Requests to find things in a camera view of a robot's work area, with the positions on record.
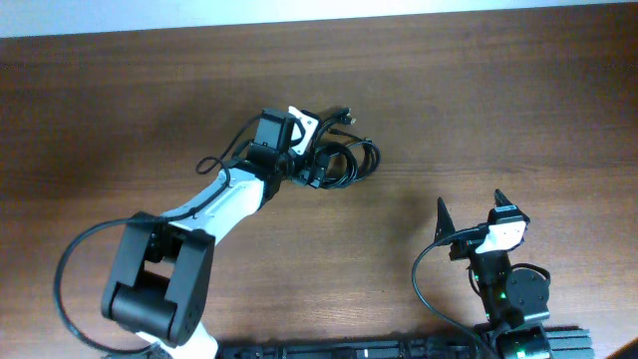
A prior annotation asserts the black USB cable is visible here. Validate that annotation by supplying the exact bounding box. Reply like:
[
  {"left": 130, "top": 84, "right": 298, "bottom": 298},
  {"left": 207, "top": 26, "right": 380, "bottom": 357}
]
[{"left": 312, "top": 107, "right": 382, "bottom": 190}]

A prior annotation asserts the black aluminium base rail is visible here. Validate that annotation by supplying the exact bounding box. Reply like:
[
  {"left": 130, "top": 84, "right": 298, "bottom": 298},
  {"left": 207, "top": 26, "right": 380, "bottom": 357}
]
[{"left": 216, "top": 326, "right": 595, "bottom": 359}]

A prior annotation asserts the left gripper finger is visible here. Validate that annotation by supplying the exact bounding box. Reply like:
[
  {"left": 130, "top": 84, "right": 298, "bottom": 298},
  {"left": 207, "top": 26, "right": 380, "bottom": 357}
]
[
  {"left": 290, "top": 162, "right": 314, "bottom": 185},
  {"left": 314, "top": 154, "right": 332, "bottom": 188}
]

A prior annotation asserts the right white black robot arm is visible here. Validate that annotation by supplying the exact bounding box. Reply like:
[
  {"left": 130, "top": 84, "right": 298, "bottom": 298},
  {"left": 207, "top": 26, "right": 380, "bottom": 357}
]
[{"left": 435, "top": 189, "right": 552, "bottom": 358}]

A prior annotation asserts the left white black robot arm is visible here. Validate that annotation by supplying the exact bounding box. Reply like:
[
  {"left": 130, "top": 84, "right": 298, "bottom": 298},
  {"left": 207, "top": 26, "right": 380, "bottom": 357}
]
[{"left": 101, "top": 107, "right": 327, "bottom": 358}]

